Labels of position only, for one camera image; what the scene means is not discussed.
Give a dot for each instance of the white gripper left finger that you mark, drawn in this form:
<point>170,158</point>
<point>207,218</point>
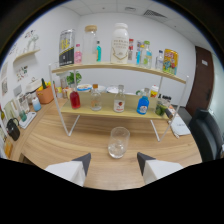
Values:
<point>71,170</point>

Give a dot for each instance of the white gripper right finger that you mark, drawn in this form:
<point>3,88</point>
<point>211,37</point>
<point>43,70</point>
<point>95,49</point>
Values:
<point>156,168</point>

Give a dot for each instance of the clear bottle white cap red label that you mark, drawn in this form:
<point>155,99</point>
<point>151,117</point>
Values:
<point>119,101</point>

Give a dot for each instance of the black yellow soda water can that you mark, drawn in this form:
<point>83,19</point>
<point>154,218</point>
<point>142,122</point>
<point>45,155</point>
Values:
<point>66,48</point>

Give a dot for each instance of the clear stemless drinking glass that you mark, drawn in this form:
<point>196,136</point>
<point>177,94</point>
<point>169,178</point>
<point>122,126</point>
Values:
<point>118,143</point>

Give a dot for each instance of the black office chair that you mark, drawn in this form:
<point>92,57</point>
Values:
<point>205,133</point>

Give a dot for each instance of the blue liquid bottle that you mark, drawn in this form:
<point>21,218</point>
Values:
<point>143,105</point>

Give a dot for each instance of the white tray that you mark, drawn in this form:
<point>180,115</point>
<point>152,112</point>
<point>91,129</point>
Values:
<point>27,120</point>

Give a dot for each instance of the red liquid bottle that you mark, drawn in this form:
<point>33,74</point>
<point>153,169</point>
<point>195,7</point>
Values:
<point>75,100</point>

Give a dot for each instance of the black kettle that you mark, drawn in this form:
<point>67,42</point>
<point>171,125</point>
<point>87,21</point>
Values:
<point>13,130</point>

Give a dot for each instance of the two-tier wooden shelf rack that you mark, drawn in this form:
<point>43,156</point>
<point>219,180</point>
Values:
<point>110,108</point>

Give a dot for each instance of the clear bottle orange cap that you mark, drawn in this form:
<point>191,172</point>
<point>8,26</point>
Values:
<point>96,100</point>

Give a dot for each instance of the green potted plant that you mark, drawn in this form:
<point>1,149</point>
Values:
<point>71,78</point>

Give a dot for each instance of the dark brown door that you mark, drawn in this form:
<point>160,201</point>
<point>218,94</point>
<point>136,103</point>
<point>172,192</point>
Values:
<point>200,80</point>

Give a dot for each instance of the yellow printed drink can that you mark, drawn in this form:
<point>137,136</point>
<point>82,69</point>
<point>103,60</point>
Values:
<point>170,61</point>

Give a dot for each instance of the clear bottle green cap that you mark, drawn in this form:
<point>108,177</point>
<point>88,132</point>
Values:
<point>147,56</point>

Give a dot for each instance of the small pink bottle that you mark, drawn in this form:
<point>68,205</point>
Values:
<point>78,56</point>

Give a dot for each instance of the slim blue-labelled bottle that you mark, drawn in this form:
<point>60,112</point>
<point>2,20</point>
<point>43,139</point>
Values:
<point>138,53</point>

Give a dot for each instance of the small teal bottle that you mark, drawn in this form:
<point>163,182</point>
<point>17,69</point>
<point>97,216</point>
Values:
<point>99,52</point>

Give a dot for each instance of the small red-labelled bottle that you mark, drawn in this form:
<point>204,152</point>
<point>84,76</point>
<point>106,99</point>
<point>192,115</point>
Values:
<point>130,50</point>

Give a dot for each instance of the tall glass jar cork lid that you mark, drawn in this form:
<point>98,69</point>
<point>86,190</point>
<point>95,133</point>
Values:
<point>89,46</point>

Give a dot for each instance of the large white plastic bottle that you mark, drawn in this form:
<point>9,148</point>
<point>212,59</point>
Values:
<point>119,45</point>

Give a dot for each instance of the wooden wall shelf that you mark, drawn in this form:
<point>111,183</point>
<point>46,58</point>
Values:
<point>26,54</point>

